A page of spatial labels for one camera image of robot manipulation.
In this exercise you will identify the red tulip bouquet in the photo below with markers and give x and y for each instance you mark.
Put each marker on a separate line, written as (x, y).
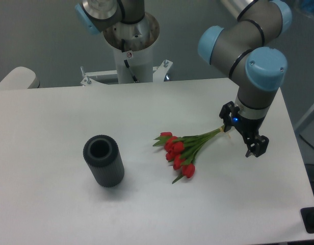
(182, 151)

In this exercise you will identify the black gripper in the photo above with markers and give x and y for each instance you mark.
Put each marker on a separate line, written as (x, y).
(248, 128)

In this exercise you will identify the white furniture at right edge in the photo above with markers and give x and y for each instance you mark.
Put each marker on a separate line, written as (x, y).
(304, 128)

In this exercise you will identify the white chair armrest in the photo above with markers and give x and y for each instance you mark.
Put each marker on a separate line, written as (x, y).
(20, 78)

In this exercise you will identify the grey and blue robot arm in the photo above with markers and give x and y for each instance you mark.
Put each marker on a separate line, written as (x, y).
(241, 53)

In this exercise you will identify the white pedestal base frame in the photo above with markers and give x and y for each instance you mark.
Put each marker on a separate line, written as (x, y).
(160, 74)

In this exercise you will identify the dark grey ribbed vase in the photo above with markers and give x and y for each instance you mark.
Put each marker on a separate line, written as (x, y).
(101, 153)

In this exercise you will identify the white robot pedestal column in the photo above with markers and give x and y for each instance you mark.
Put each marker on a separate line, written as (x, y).
(132, 46)

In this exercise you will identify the black box at table edge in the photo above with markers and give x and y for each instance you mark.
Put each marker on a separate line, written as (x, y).
(308, 219)

